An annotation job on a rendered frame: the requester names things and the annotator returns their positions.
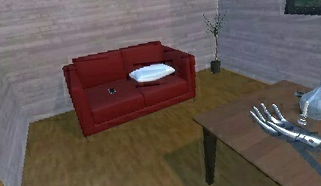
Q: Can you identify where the brown wooden table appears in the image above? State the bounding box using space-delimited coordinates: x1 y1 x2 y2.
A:
189 75 321 186

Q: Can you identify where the potted house plant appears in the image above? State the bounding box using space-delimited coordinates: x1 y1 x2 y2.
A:
202 10 235 75

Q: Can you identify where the silver hand sculpture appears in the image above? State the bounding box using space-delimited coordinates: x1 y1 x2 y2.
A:
248 96 321 156

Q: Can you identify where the red sofa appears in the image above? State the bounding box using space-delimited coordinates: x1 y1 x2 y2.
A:
60 36 203 139

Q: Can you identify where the white pillow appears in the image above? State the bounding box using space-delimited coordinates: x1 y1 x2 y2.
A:
127 61 178 85

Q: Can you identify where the small dark flat object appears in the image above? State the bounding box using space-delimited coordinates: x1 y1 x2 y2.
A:
293 88 308 98

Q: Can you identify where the pale glass vase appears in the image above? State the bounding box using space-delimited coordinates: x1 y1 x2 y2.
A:
295 72 321 123

